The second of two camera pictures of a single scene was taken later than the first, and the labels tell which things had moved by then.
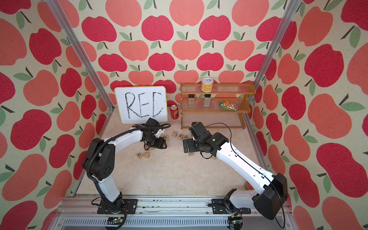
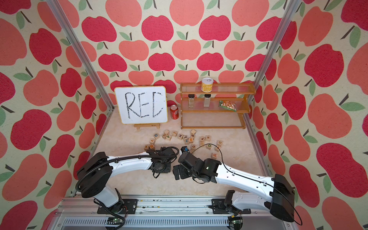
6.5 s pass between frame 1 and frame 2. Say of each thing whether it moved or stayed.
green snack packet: stayed
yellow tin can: stayed
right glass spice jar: stayed
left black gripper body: moved
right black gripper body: moved
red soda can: stayed
